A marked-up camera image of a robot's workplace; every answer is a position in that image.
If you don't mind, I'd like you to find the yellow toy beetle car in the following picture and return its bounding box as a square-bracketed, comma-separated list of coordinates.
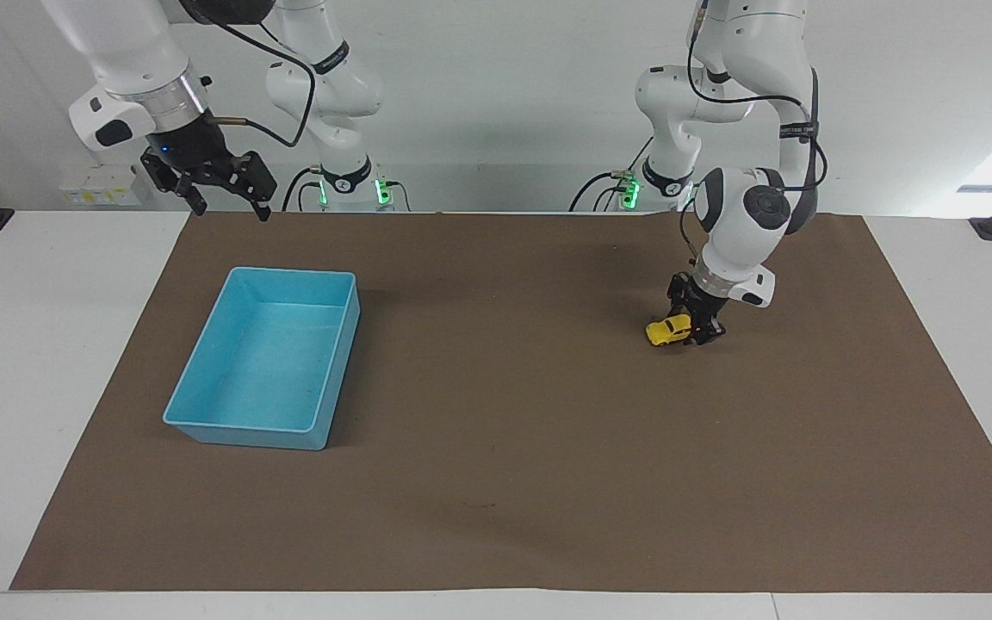
[645, 313, 694, 348]

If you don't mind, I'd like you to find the white power strip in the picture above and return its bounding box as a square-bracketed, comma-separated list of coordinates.
[59, 164, 138, 208]

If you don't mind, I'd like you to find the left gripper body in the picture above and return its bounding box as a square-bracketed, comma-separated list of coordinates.
[685, 287, 729, 328]

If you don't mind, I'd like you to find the light blue plastic bin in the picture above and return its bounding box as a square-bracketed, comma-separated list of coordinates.
[162, 266, 362, 452]

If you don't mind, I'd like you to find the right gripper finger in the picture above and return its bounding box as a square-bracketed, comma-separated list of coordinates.
[201, 151, 278, 224]
[140, 146, 209, 217]

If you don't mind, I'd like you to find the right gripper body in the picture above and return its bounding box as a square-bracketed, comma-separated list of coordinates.
[146, 114, 235, 180]

